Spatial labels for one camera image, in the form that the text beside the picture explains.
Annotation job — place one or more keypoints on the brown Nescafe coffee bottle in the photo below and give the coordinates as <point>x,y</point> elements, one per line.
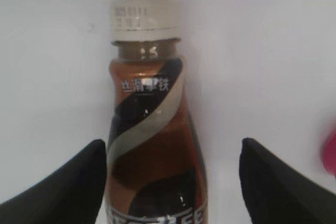
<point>155,168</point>

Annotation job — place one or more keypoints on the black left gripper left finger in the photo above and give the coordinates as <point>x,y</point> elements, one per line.
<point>71,194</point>

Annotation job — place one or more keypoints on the pink pencil sharpener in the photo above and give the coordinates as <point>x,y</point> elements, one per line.
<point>327,144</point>

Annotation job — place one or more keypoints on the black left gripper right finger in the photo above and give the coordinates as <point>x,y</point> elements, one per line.
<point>274,192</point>

